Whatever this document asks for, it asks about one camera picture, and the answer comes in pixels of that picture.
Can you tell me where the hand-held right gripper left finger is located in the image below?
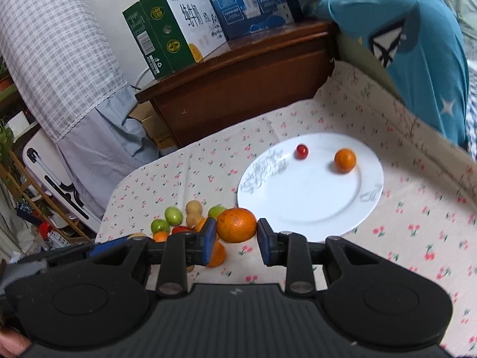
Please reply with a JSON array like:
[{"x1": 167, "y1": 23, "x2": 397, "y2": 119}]
[{"x1": 87, "y1": 217, "x2": 217, "y2": 296}]

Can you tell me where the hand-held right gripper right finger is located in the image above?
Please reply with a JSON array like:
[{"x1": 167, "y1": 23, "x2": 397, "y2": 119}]
[{"x1": 257, "y1": 218, "x2": 377, "y2": 296}]

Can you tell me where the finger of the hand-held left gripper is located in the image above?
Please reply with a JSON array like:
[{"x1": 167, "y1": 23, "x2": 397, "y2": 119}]
[{"x1": 88, "y1": 235, "x2": 130, "y2": 257}]

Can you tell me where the large orange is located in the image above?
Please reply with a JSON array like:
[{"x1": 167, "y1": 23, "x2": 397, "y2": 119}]
[{"x1": 217, "y1": 208, "x2": 258, "y2": 244}]

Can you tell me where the white patterned plate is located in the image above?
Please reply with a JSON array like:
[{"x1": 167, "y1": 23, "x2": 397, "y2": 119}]
[{"x1": 236, "y1": 132, "x2": 384, "y2": 243}]

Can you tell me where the person's left hand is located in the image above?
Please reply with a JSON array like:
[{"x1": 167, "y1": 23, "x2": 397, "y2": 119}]
[{"x1": 0, "y1": 329, "x2": 32, "y2": 357}]

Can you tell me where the wooden plant rack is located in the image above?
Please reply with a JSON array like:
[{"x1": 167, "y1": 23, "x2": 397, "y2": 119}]
[{"x1": 0, "y1": 149, "x2": 77, "y2": 249}]

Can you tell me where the white folded table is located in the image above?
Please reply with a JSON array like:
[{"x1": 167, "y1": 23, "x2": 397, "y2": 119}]
[{"x1": 22, "y1": 130, "x2": 102, "y2": 232}]

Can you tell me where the green leafy plant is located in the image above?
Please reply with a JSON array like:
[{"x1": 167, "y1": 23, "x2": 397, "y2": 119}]
[{"x1": 0, "y1": 119, "x2": 16, "y2": 166}]

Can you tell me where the cardboard box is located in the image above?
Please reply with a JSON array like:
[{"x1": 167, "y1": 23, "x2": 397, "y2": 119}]
[{"x1": 128, "y1": 101, "x2": 176, "y2": 148}]

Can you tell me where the white plastic container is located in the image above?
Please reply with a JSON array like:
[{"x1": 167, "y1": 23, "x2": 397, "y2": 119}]
[{"x1": 7, "y1": 111, "x2": 30, "y2": 132}]

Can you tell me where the cherry print cloth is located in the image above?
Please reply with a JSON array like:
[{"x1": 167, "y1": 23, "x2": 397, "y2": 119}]
[{"x1": 95, "y1": 60, "x2": 477, "y2": 358}]

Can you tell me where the wooden nightstand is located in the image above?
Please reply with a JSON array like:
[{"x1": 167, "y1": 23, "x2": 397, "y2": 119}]
[{"x1": 135, "y1": 20, "x2": 338, "y2": 148}]

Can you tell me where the potted plant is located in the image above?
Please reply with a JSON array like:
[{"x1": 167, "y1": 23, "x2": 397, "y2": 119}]
[{"x1": 0, "y1": 60, "x2": 13, "y2": 91}]

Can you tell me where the checked fabric appliance cover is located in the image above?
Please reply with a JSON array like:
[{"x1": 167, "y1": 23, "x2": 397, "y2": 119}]
[{"x1": 0, "y1": 0, "x2": 161, "y2": 220}]

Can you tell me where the green and white carton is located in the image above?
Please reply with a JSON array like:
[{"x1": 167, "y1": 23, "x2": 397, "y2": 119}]
[{"x1": 123, "y1": 0, "x2": 229, "y2": 80}]

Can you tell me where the blue star print pillow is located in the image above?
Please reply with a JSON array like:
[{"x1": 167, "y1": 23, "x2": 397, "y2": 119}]
[{"x1": 313, "y1": 0, "x2": 470, "y2": 146}]

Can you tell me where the blue and white carton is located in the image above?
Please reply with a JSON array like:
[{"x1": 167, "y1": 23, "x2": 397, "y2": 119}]
[{"x1": 203, "y1": 0, "x2": 303, "y2": 40}]

